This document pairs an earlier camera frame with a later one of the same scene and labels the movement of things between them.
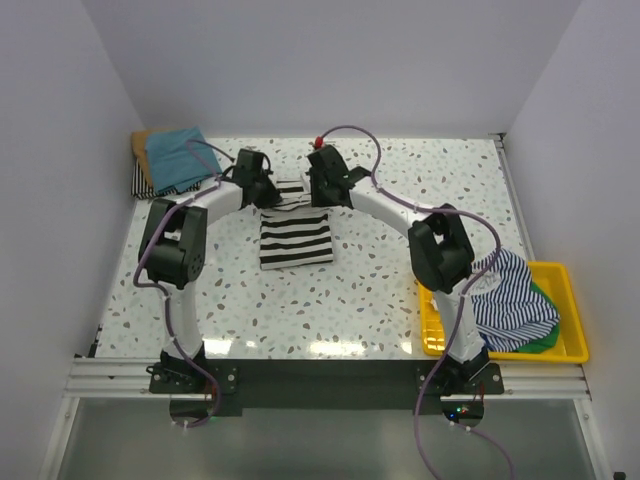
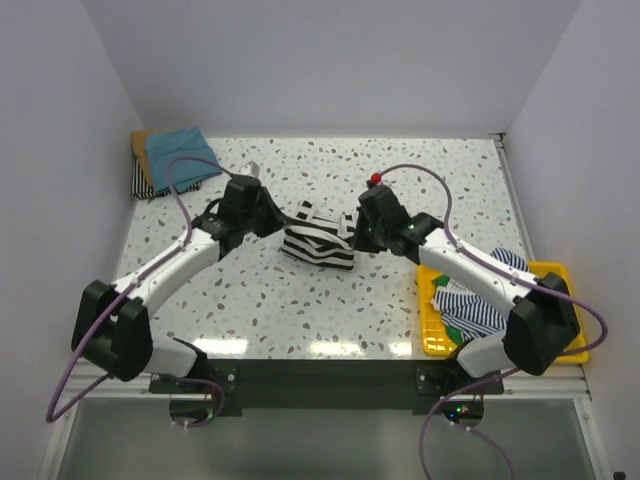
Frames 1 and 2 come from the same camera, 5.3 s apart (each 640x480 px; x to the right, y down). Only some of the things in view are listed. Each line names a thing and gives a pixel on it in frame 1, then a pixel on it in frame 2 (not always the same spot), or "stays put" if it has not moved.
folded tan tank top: (139, 142) stays put
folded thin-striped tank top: (141, 191) stays put
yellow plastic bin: (563, 282) stays put
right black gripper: (316, 200) -> (359, 241)
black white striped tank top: (296, 234) -> (325, 241)
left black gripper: (273, 195) -> (276, 218)
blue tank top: (178, 157) stays put
